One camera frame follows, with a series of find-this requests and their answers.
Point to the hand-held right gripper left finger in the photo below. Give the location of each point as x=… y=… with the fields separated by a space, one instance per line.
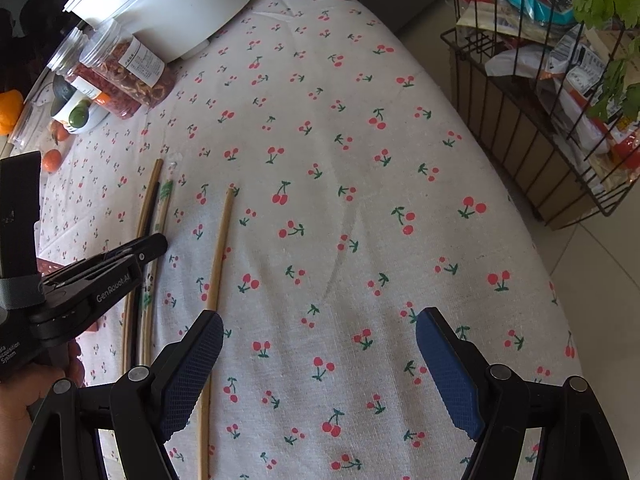
x=192 y=375

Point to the large orange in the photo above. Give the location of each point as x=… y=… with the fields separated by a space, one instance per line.
x=10 y=112

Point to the white plastic bag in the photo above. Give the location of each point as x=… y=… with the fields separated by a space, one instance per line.
x=507 y=62

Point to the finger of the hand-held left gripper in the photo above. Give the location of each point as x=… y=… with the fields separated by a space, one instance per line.
x=110 y=290
x=147 y=246

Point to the white electric cooking pot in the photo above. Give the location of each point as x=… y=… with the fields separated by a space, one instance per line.
x=165 y=10

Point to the plastic jar of dried slices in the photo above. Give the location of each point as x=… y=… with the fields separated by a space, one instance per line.
x=135 y=65

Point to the white bowl with green knob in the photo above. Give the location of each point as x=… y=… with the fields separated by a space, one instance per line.
x=70 y=110

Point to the small orange fruit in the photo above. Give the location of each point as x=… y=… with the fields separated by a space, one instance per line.
x=59 y=133
x=50 y=161

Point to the pink perforated utensil holder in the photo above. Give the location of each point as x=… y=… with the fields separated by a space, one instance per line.
x=49 y=265

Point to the plastic jar of red berries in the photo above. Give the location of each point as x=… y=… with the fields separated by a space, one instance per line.
x=117 y=107

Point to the dark green pumpkin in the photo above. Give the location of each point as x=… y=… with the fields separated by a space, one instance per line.
x=62 y=90

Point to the cherry print tablecloth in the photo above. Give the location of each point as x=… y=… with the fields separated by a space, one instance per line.
x=350 y=210

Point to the printed bamboo chopstick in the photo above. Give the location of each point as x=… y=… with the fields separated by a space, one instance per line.
x=164 y=205

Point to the long plain wooden chopstick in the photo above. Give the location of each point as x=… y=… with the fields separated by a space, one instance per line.
x=222 y=250

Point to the person's left hand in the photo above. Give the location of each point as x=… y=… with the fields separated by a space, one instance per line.
x=20 y=405

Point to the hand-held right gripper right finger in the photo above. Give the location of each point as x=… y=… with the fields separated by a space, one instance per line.
x=450 y=375

